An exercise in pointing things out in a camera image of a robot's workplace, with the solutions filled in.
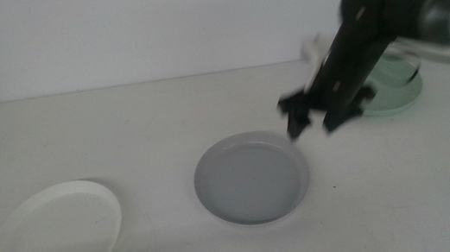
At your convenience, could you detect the pale green shallow bowl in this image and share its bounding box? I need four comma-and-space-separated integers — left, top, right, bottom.
353, 47, 428, 120

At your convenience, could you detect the white shallow bowl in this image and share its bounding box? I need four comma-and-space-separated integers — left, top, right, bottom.
0, 174, 129, 252

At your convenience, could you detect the grey shallow bowl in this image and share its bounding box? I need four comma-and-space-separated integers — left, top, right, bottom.
187, 123, 316, 234

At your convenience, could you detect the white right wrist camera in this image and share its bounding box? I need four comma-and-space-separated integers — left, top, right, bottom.
298, 32, 336, 90

